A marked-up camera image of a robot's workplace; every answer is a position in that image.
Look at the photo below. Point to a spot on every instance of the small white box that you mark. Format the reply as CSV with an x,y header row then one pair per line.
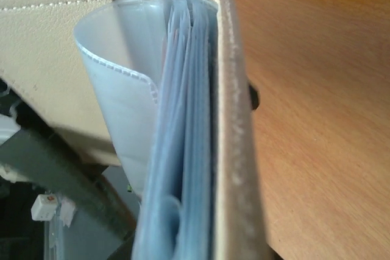
x,y
44,207

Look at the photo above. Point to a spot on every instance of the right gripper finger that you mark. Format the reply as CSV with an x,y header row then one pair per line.
x,y
50,163

